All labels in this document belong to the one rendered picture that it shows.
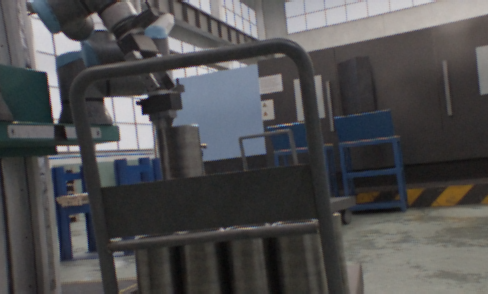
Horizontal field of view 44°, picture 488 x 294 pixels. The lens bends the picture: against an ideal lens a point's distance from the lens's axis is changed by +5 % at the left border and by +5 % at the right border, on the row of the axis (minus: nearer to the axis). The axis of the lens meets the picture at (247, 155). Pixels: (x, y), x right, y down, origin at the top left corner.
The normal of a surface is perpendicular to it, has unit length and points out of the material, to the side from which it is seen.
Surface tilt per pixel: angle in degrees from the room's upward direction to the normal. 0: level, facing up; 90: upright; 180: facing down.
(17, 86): 90
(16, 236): 90
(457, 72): 86
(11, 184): 90
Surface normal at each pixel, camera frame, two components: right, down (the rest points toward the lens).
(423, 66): -0.35, -0.04
